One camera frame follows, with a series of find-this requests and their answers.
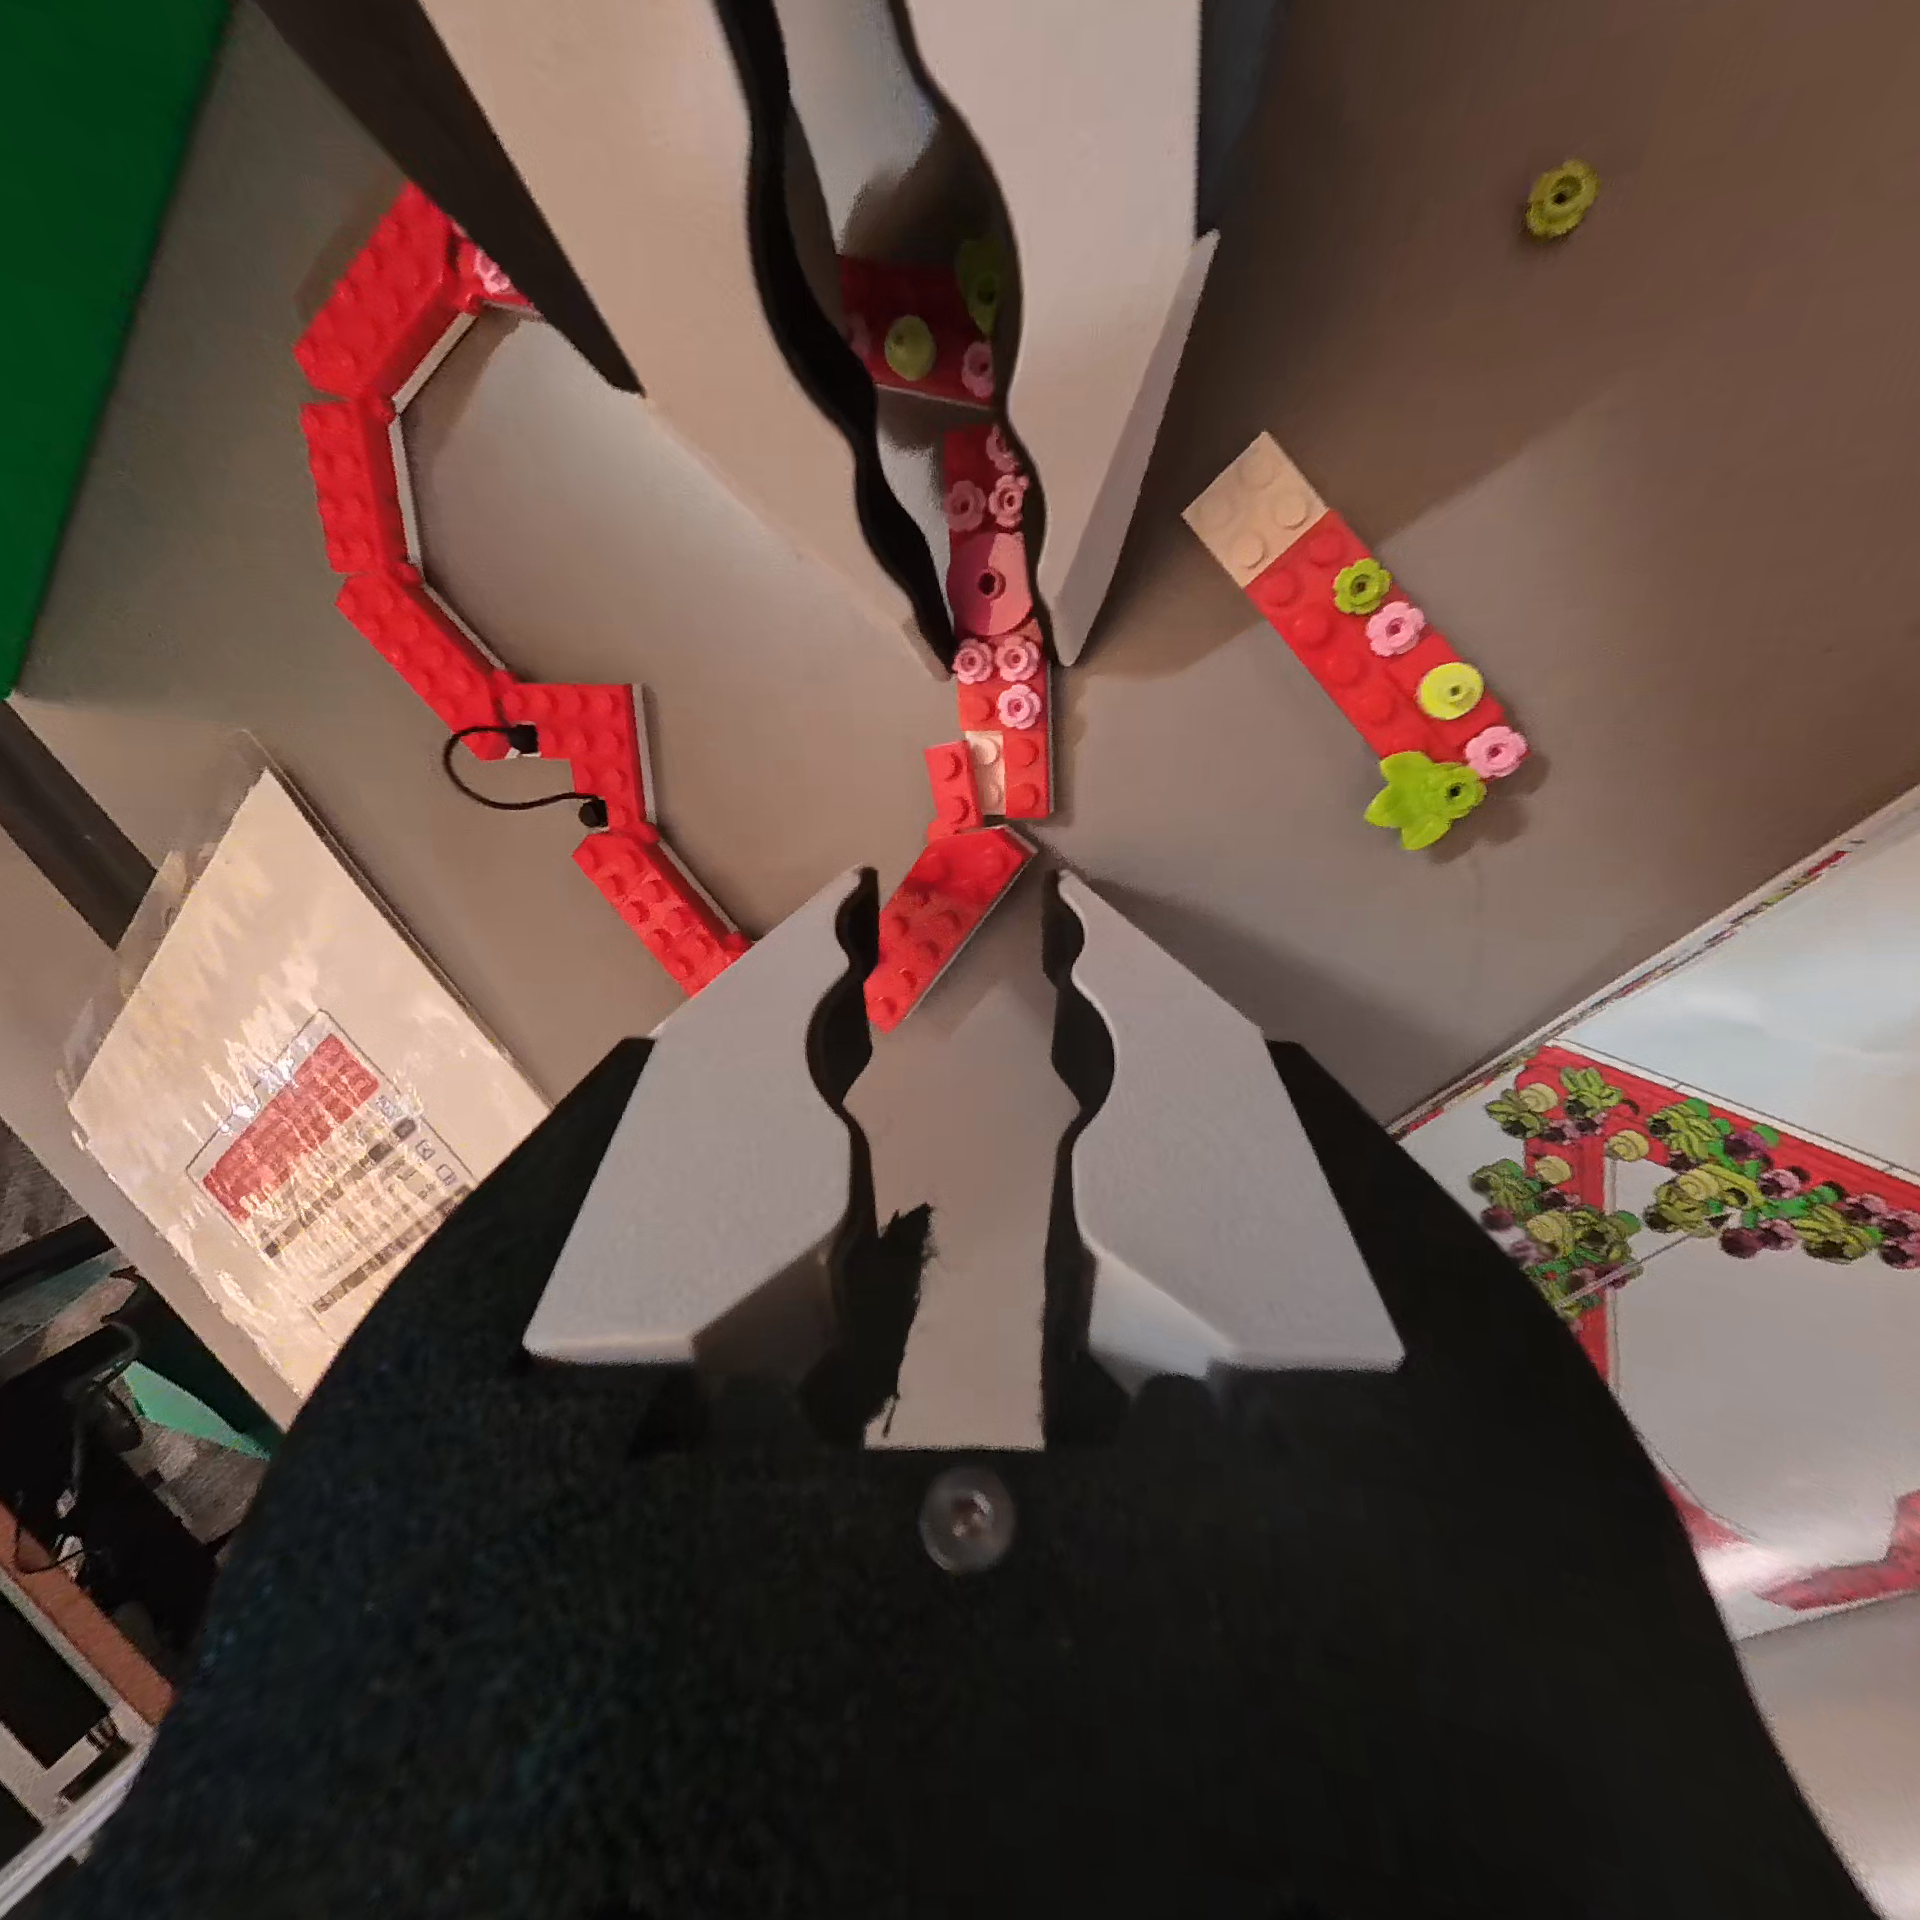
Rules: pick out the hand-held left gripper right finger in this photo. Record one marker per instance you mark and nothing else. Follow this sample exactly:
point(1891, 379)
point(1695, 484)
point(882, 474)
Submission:
point(1216, 1171)

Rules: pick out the red lego strip white end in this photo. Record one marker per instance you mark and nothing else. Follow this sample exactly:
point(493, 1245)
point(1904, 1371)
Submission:
point(1322, 615)

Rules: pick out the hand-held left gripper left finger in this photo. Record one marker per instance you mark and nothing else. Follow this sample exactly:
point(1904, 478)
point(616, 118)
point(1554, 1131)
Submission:
point(705, 1155)

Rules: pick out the black office chair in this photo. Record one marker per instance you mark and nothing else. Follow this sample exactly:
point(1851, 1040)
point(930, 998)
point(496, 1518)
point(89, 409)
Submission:
point(91, 1395)

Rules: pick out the lime green lego flower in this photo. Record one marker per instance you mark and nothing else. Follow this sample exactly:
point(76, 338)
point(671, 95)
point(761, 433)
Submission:
point(1561, 197)

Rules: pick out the open lego instruction booklet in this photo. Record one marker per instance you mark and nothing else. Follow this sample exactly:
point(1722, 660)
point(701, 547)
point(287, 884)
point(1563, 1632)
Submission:
point(1770, 1050)

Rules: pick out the clear bag with paper sheet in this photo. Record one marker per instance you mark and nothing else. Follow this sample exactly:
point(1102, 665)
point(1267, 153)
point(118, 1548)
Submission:
point(225, 1050)

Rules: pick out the green plastic bin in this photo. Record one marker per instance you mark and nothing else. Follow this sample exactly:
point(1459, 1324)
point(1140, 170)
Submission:
point(91, 299)

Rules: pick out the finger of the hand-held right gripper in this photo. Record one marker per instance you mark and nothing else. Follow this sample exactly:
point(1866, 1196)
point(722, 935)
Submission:
point(631, 179)
point(1095, 224)

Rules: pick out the red lego heart frame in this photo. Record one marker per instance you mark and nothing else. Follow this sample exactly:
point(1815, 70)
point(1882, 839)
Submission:
point(391, 494)

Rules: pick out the red lego section pink flowers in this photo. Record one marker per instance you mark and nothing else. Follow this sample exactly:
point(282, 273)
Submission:
point(1028, 764)

